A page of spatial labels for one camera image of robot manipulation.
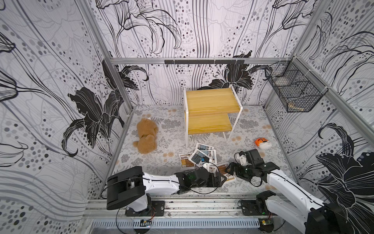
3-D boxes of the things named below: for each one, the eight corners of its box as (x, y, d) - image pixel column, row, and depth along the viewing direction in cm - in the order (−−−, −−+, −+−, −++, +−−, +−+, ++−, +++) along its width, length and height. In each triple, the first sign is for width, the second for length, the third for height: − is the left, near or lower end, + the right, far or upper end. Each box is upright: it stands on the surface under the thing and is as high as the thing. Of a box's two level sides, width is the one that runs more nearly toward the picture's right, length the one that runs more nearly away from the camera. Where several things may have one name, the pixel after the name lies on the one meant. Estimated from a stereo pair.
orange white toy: (256, 151, 96) (259, 146, 91) (253, 142, 100) (256, 137, 95) (269, 151, 96) (273, 146, 91) (266, 142, 100) (269, 137, 95)
